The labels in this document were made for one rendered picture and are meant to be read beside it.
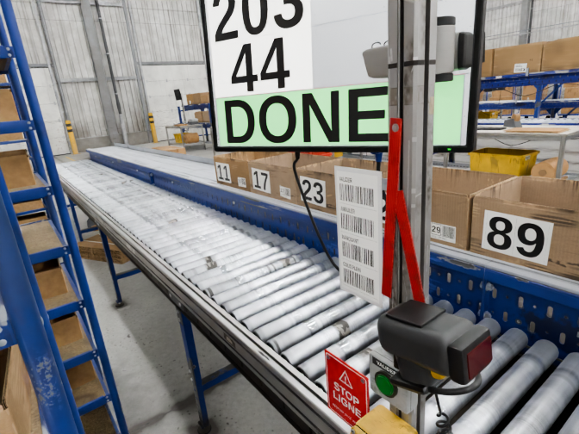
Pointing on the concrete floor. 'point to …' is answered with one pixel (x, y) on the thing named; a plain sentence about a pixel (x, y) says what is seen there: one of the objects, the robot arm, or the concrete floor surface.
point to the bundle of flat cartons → (89, 251)
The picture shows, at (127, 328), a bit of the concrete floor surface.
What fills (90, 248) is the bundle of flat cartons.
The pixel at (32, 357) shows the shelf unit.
